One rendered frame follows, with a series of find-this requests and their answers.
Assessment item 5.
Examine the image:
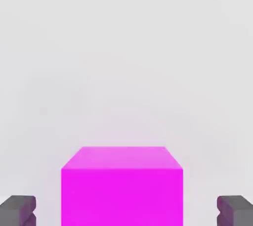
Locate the small magenta cube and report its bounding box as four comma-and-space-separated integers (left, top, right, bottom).
61, 146, 184, 226

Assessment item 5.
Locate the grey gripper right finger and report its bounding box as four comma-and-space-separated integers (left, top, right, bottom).
216, 195, 253, 226

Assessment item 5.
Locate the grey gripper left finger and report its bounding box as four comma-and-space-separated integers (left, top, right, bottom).
0, 195, 37, 226

